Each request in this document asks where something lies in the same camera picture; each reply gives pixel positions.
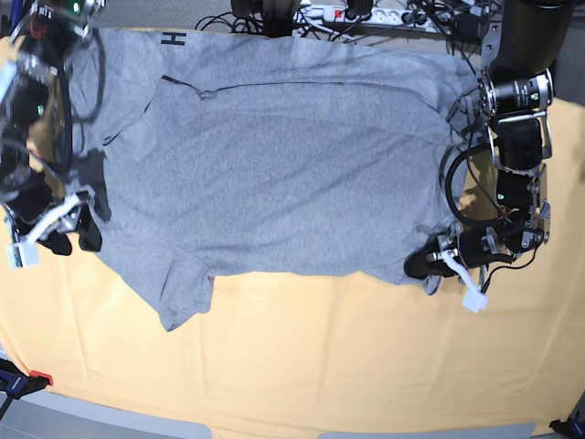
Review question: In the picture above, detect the blue clamp with red tip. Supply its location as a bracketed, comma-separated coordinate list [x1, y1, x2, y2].
[1, 359, 53, 417]

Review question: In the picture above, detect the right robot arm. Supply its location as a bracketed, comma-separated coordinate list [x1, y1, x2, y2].
[1, 1, 105, 268]

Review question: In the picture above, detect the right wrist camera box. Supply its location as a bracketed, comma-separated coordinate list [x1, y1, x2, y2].
[6, 241, 39, 270]

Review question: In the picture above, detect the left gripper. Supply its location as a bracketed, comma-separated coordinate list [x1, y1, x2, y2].
[403, 222, 516, 293]

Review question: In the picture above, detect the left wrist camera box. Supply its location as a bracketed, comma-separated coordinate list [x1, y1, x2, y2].
[462, 289, 488, 313]

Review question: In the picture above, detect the yellow table cloth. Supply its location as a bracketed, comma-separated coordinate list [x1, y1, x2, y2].
[1, 101, 584, 438]

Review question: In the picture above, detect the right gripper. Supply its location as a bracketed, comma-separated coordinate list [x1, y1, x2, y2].
[11, 191, 102, 256]

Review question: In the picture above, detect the grey t-shirt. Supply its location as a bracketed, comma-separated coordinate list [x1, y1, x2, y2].
[68, 28, 475, 331]

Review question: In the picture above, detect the black robot base post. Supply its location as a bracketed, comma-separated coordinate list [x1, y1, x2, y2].
[258, 0, 301, 37]

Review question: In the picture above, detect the tangle of black cables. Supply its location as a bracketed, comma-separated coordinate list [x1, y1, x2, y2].
[194, 11, 266, 37]

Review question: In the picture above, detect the white power strip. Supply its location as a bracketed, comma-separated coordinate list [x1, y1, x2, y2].
[292, 2, 451, 36]

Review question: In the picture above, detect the blue clamp right corner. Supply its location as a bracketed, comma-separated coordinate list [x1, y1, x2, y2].
[549, 417, 585, 439]

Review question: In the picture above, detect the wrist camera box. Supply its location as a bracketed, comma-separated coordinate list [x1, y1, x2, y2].
[6, 241, 39, 270]
[462, 289, 488, 313]

